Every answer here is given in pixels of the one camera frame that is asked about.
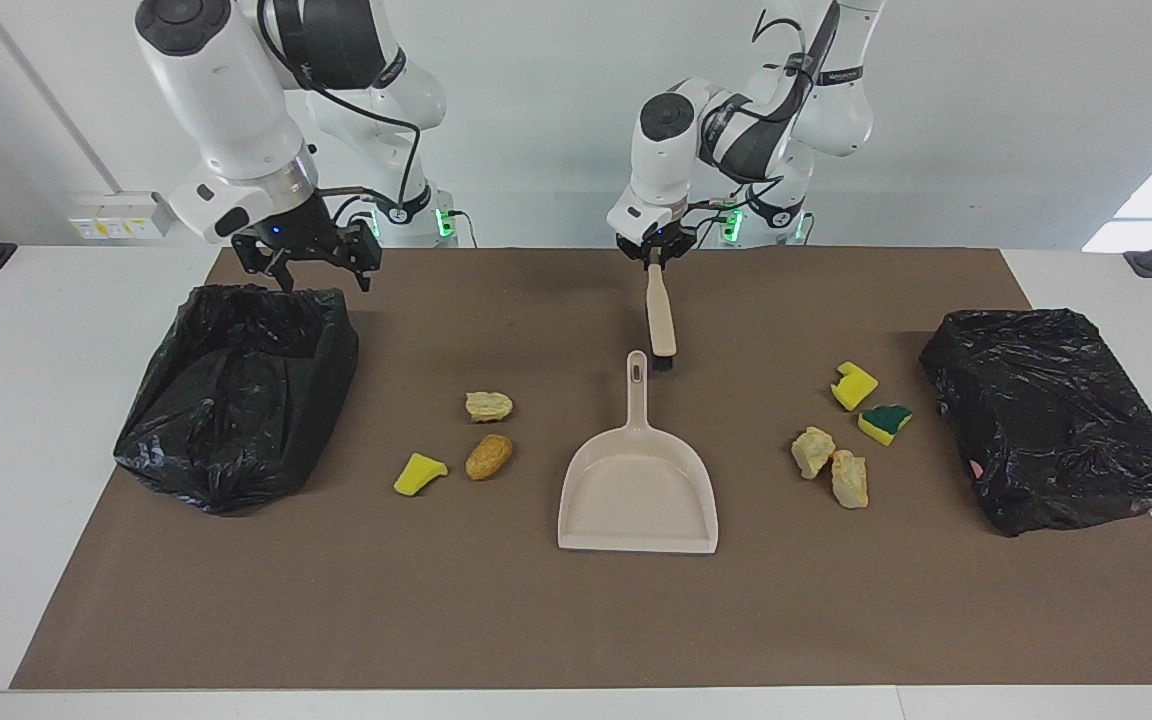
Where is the notched yellow sponge piece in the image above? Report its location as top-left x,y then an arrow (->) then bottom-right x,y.
830,361 -> 880,412

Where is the white wall outlet box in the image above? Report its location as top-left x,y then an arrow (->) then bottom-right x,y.
68,192 -> 177,241

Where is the closed black trash bag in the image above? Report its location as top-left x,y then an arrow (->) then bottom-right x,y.
919,308 -> 1152,538

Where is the brown table mat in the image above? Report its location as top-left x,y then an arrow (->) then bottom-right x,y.
9,247 -> 1152,691

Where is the open bin with black bag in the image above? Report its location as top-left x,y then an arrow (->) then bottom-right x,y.
113,284 -> 360,516

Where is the yellow sponge wedge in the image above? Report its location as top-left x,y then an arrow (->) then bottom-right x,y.
393,452 -> 449,497

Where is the green and yellow sponge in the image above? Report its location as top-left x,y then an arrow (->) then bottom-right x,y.
857,403 -> 914,446

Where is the brown bread nugget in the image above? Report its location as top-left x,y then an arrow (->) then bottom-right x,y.
465,433 -> 515,482

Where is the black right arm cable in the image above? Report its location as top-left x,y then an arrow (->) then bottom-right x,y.
256,0 -> 424,223

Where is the beige brush with black bristles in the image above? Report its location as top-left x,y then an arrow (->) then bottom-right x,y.
644,262 -> 679,374

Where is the beige plastic dustpan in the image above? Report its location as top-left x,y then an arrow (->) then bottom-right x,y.
557,350 -> 720,554

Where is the pale yellow foam chunk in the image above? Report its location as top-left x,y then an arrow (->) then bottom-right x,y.
791,426 -> 837,480

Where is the orange and white foam chunk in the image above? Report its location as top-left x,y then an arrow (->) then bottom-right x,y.
830,449 -> 870,510

